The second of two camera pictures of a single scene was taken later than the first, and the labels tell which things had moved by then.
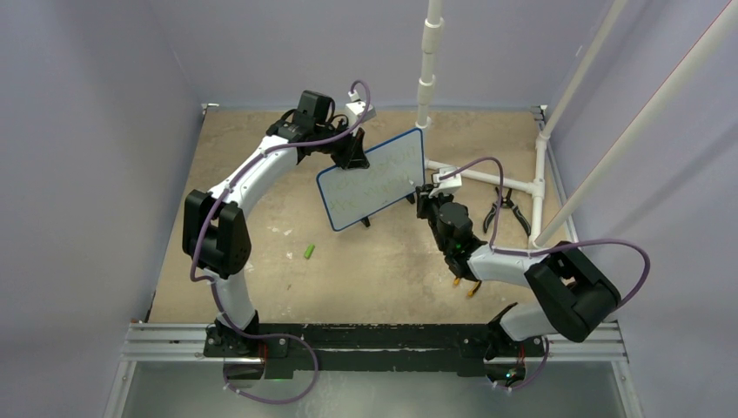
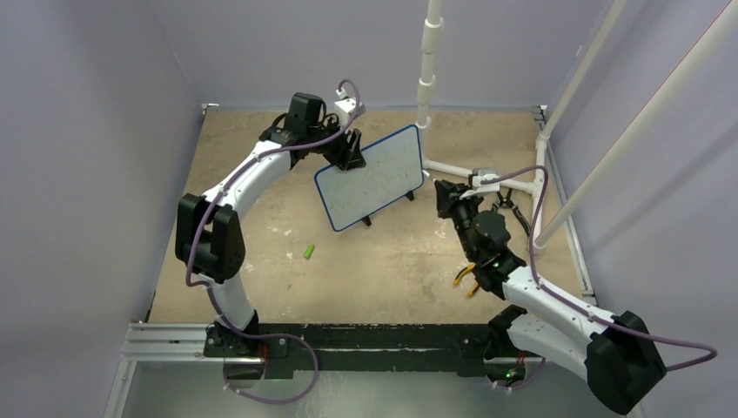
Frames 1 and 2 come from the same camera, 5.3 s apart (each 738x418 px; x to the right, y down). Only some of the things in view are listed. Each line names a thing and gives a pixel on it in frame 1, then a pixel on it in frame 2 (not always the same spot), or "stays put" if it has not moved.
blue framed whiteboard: x=395 y=169 stays put
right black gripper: x=424 y=200 → x=448 y=194
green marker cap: x=309 y=251 stays put
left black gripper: x=353 y=156 stays put
